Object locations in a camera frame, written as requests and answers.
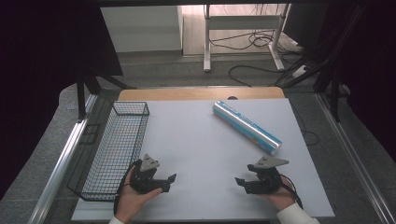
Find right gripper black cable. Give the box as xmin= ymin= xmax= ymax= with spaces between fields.
xmin=279 ymin=174 xmax=304 ymax=210

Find black metal stand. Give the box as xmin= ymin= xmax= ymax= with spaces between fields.
xmin=75 ymin=65 xmax=137 ymax=121
xmin=281 ymin=4 xmax=368 ymax=123

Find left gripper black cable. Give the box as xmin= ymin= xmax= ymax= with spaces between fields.
xmin=113 ymin=159 xmax=143 ymax=217

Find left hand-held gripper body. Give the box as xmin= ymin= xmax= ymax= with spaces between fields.
xmin=129 ymin=153 xmax=163 ymax=195

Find white table mat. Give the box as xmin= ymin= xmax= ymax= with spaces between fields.
xmin=71 ymin=97 xmax=336 ymax=222

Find white metal desk frame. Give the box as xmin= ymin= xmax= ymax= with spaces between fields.
xmin=203 ymin=3 xmax=291 ymax=74

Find white power strip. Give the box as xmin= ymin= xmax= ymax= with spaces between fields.
xmin=291 ymin=64 xmax=310 ymax=79

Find black wire basket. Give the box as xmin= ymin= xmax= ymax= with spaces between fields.
xmin=67 ymin=101 xmax=150 ymax=203

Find tangled black floor cables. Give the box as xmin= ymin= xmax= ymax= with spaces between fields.
xmin=208 ymin=28 xmax=283 ymax=51

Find dark curtain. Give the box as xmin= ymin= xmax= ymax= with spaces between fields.
xmin=283 ymin=2 xmax=396 ymax=155
xmin=0 ymin=0 xmax=124 ymax=200

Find person's right hand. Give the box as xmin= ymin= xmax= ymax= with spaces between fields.
xmin=261 ymin=177 xmax=297 ymax=213

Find white cabinet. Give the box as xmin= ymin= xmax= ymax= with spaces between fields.
xmin=100 ymin=5 xmax=184 ymax=54

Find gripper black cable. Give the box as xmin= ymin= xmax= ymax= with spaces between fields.
xmin=279 ymin=174 xmax=304 ymax=210
xmin=113 ymin=159 xmax=143 ymax=217

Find blue and silver foil roll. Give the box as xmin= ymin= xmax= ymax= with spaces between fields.
xmin=212 ymin=99 xmax=283 ymax=156

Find thin black cable loop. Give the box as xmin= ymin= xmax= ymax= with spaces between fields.
xmin=290 ymin=102 xmax=320 ymax=147

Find person's left hand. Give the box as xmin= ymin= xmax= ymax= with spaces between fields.
xmin=115 ymin=164 xmax=163 ymax=224

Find aluminium frame rail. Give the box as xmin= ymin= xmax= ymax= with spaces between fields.
xmin=315 ymin=92 xmax=396 ymax=224
xmin=27 ymin=92 xmax=98 ymax=224

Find person's right white sleeve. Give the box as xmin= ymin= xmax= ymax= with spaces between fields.
xmin=276 ymin=202 xmax=321 ymax=224

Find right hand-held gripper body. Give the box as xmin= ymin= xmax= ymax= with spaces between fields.
xmin=247 ymin=155 xmax=290 ymax=195

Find long black floor cable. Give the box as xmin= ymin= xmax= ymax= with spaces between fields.
xmin=228 ymin=64 xmax=282 ymax=88

